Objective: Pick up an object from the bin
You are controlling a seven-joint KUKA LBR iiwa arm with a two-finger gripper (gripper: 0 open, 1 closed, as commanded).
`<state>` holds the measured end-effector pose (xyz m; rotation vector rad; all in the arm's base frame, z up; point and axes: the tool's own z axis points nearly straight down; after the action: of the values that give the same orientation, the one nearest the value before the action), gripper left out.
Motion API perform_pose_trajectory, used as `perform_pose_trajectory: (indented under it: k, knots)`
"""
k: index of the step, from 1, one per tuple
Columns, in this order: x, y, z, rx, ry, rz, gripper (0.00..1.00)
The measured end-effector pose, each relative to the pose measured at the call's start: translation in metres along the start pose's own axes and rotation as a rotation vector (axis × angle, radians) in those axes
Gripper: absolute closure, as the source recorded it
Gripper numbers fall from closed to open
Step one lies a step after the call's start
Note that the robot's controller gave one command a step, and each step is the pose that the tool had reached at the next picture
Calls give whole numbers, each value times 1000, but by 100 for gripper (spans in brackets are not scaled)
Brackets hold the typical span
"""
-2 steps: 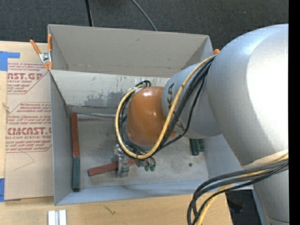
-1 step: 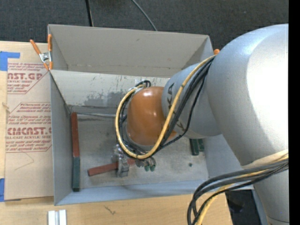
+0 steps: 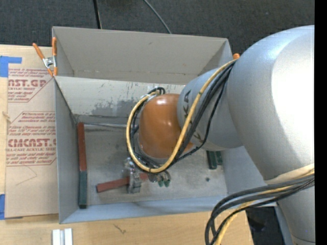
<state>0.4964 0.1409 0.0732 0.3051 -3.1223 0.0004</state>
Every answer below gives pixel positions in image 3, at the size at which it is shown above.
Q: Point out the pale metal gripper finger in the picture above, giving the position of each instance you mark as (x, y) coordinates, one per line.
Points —
(129, 166)
(135, 184)

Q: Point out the red-brown flat block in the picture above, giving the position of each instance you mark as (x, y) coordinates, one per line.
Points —
(112, 184)
(82, 147)

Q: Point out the grey metal bin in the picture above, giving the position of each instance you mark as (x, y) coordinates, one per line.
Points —
(107, 147)

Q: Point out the dark green flat block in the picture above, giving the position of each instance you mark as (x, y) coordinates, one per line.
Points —
(83, 190)
(219, 157)
(211, 159)

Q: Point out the brown cardboard board red print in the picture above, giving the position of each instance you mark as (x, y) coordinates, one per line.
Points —
(30, 182)

